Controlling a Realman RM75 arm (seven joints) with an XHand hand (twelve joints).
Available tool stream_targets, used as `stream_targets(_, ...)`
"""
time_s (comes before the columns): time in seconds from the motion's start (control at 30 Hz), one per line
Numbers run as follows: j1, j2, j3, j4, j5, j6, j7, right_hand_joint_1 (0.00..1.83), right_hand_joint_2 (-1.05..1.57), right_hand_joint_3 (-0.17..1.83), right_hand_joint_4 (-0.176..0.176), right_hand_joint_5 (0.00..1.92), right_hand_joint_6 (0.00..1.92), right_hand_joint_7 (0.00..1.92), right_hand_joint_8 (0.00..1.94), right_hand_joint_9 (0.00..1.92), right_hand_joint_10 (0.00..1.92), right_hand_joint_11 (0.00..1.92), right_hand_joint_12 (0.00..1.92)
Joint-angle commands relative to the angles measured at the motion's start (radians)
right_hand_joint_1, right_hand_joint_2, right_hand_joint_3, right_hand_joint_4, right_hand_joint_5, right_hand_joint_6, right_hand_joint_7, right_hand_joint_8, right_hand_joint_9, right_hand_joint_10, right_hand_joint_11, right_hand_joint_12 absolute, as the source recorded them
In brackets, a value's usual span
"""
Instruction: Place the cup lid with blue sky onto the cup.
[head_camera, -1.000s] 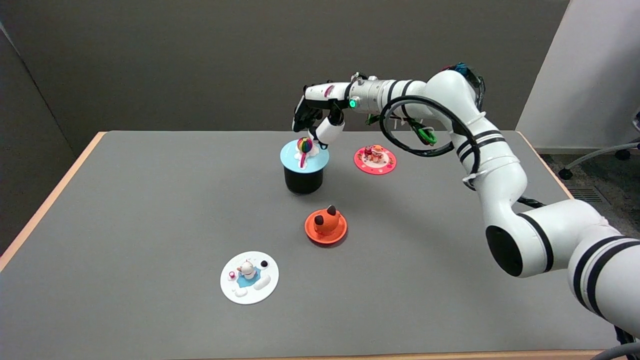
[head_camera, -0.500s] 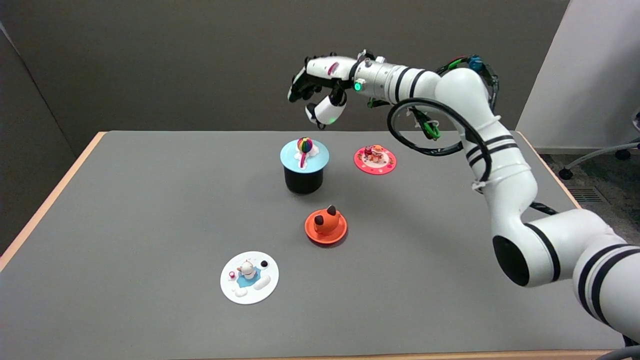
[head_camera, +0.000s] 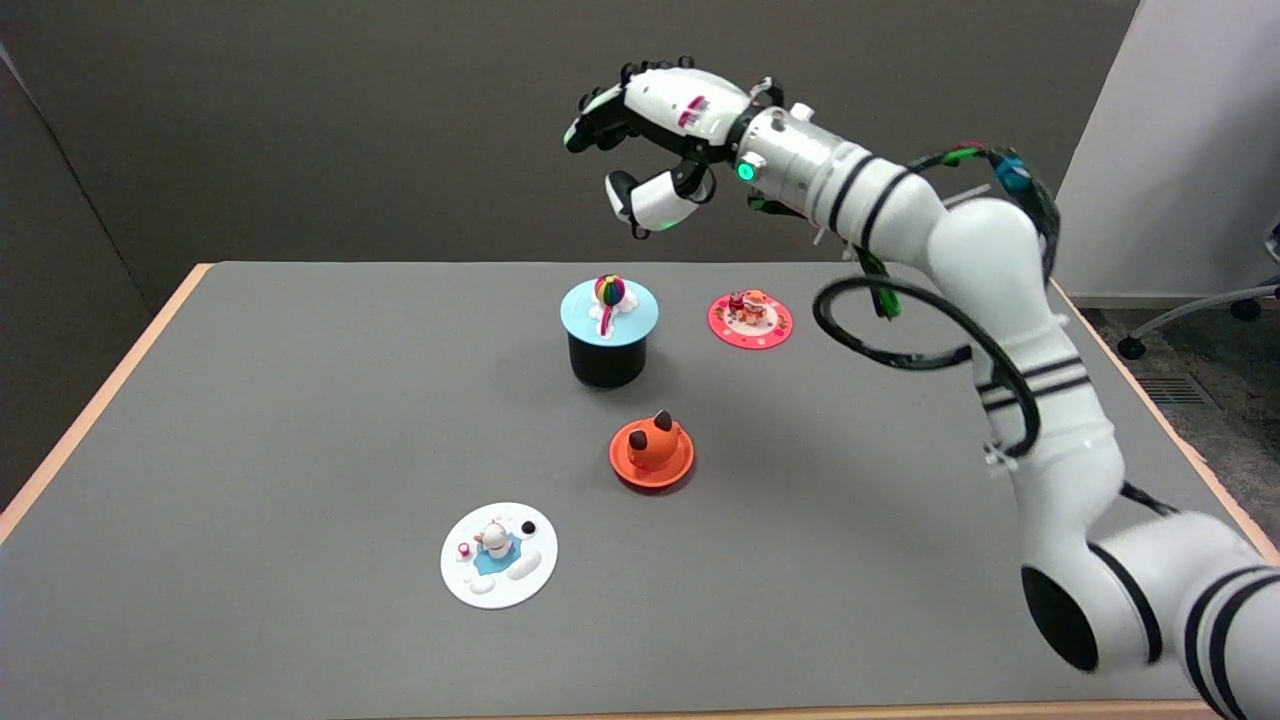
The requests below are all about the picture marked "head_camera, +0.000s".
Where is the orange fox cup lid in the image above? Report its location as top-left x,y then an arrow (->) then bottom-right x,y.
609,409 -> 695,490

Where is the pink cup lid with figures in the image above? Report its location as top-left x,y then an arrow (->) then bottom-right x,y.
707,289 -> 795,351

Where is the black cup teal inside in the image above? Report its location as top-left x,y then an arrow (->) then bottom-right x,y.
567,335 -> 649,390

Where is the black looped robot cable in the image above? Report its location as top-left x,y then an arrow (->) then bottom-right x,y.
812,277 -> 1042,460

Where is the office chair base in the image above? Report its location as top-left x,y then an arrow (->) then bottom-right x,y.
1117,222 -> 1280,361

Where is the sky blue balloon cup lid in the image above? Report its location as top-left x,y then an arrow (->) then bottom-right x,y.
560,274 -> 661,347

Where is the floor vent grille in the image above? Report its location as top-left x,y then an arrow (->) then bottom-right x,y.
1135,375 -> 1217,407

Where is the white snowy cup lid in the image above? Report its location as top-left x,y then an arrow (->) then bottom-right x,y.
440,502 -> 559,610

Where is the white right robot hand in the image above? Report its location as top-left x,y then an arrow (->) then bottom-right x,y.
563,57 -> 758,240

